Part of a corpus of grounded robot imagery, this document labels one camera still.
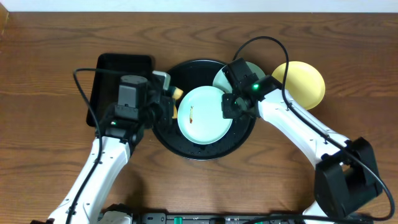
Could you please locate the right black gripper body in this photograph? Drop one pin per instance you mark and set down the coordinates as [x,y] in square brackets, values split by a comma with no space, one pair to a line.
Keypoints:
[249,114]

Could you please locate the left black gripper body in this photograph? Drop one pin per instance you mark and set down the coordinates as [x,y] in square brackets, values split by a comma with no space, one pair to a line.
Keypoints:
[168,104]

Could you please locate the green yellow sponge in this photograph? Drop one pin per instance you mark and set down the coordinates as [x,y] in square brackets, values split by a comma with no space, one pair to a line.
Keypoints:
[176,94]

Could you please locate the light blue plate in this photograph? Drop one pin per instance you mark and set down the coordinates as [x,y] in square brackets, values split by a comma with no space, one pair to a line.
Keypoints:
[221,82]
[200,117]

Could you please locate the yellow plate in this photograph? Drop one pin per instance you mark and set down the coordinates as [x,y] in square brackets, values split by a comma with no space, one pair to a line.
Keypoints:
[305,84]

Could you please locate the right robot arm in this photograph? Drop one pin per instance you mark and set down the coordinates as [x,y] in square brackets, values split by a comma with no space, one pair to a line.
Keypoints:
[346,173]

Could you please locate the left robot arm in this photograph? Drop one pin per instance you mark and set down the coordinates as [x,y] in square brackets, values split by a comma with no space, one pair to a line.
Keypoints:
[85,200]

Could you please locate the black round tray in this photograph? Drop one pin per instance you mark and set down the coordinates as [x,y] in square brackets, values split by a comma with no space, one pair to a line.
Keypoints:
[187,76]

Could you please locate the black rectangular tray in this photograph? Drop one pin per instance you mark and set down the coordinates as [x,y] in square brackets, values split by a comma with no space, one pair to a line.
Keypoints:
[106,86]

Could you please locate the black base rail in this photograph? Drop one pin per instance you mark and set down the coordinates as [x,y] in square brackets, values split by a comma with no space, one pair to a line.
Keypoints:
[163,218]

